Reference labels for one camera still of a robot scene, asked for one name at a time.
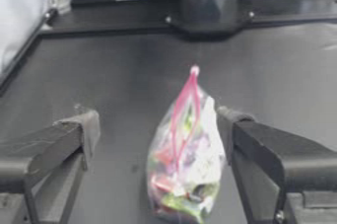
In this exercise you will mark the clear bag with pink zip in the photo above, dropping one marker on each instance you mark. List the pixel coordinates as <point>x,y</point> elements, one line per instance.
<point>201,165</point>

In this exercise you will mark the white cloth backdrop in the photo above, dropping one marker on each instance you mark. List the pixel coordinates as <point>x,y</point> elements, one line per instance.
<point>21,11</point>

